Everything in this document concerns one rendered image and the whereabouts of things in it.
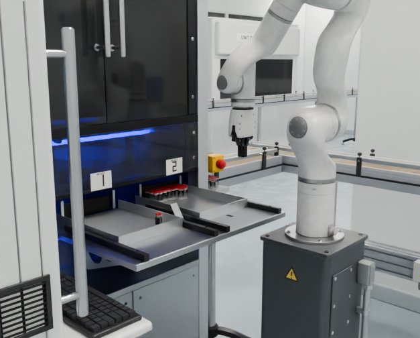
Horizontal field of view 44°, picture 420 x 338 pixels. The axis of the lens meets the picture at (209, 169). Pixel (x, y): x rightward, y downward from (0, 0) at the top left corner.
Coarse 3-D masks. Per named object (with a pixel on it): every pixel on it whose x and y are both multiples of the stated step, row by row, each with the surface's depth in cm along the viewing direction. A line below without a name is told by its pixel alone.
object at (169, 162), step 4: (168, 160) 198; (172, 160) 200; (176, 160) 201; (180, 160) 203; (168, 164) 198; (172, 164) 200; (180, 164) 203; (168, 168) 199; (176, 168) 202; (180, 168) 203; (168, 172) 199; (172, 172) 201; (176, 172) 202
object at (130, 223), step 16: (128, 208) 189; (144, 208) 183; (64, 224) 172; (96, 224) 174; (112, 224) 174; (128, 224) 174; (144, 224) 174; (160, 224) 164; (176, 224) 169; (128, 240) 155
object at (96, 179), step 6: (90, 174) 173; (96, 174) 175; (102, 174) 177; (108, 174) 178; (90, 180) 173; (96, 180) 175; (108, 180) 179; (96, 186) 175; (102, 186) 177; (108, 186) 179
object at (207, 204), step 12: (192, 192) 214; (204, 192) 209; (216, 192) 205; (144, 204) 196; (156, 204) 191; (168, 204) 187; (180, 204) 199; (192, 204) 199; (204, 204) 199; (216, 204) 199; (228, 204) 187; (240, 204) 193; (204, 216) 178; (216, 216) 183
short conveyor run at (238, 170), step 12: (228, 156) 255; (252, 156) 258; (264, 156) 260; (276, 156) 270; (228, 168) 242; (240, 168) 249; (252, 168) 255; (264, 168) 261; (276, 168) 271; (228, 180) 243; (240, 180) 250
